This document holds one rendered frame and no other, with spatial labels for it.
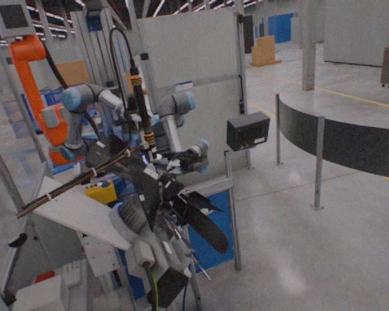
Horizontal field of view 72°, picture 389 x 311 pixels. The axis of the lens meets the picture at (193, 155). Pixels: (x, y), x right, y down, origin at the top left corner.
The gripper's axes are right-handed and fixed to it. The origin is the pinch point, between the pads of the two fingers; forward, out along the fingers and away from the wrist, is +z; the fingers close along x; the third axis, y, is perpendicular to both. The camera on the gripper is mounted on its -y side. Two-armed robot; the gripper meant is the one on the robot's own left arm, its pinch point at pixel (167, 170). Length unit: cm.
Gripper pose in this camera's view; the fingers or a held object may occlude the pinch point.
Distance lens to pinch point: 136.3
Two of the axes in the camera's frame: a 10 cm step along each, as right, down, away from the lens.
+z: -5.2, 4.2, -7.4
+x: 0.5, 8.8, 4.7
